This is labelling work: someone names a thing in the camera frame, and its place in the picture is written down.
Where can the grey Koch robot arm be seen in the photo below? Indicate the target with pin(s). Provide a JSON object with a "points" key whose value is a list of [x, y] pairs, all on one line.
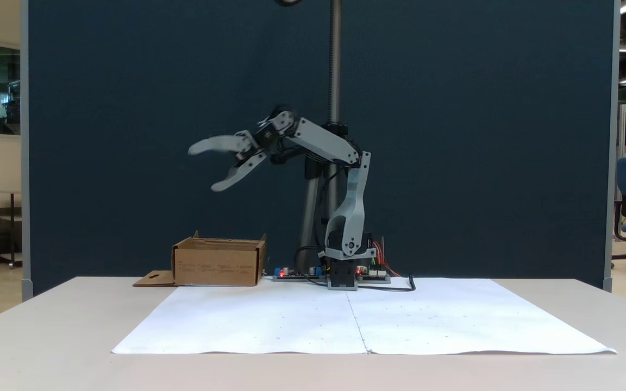
{"points": [[324, 144]]}

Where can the framed wall window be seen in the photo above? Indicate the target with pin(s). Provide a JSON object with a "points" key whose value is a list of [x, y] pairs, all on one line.
{"points": [[6, 89]]}

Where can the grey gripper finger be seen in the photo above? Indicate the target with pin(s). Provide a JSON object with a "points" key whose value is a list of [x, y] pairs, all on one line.
{"points": [[237, 174], [218, 143]]}

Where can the white paper sheet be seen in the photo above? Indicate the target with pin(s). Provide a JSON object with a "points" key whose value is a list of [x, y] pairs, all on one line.
{"points": [[465, 315], [248, 320]]}

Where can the dark blue partition panel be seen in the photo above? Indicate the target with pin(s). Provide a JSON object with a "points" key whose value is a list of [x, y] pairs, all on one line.
{"points": [[128, 81]]}

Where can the brown cardboard box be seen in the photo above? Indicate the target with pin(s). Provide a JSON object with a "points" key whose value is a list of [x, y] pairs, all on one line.
{"points": [[215, 266]]}

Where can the camera stand with metal pole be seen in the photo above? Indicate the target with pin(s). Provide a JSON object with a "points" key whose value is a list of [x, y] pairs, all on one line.
{"points": [[335, 65]]}

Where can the black wheeled cart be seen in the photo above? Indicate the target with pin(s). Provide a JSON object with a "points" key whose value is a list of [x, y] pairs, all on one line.
{"points": [[6, 228]]}

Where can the blue circuit board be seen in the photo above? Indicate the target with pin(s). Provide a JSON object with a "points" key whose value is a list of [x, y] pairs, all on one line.
{"points": [[296, 276]]}

